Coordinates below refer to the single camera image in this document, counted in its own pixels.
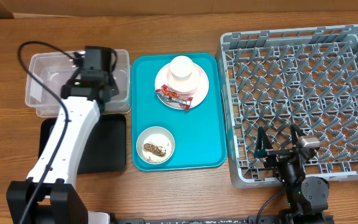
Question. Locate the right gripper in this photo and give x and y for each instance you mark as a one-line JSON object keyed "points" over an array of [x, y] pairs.
{"points": [[278, 152]]}

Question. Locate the brown food piece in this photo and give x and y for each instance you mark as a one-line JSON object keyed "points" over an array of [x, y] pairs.
{"points": [[154, 149]]}

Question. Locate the red snack wrapper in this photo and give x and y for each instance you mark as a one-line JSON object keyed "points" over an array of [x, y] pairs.
{"points": [[168, 95]]}

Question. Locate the grey bowl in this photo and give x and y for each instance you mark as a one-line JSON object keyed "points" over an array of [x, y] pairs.
{"points": [[147, 132]]}

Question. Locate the white rice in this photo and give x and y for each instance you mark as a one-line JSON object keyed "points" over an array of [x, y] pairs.
{"points": [[159, 140]]}

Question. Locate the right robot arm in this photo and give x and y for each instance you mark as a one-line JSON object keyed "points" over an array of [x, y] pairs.
{"points": [[307, 196]]}

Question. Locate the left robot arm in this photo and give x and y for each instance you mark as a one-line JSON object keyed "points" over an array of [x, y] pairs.
{"points": [[48, 194]]}

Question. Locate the grey dishwasher rack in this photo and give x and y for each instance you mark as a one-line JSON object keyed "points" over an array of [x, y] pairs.
{"points": [[271, 79]]}

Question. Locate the teal serving tray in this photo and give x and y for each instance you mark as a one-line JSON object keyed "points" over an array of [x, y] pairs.
{"points": [[199, 133]]}

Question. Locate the white round plate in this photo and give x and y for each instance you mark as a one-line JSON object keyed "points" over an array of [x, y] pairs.
{"points": [[198, 94]]}

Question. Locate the pink bowl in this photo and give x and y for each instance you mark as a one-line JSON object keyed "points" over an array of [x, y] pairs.
{"points": [[184, 84]]}

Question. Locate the white cup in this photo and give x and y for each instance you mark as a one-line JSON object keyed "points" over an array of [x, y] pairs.
{"points": [[181, 66]]}

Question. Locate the black tray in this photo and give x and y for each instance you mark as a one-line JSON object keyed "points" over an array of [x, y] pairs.
{"points": [[105, 150]]}

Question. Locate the clear plastic bin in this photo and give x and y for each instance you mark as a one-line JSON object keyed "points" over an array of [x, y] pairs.
{"points": [[53, 69]]}

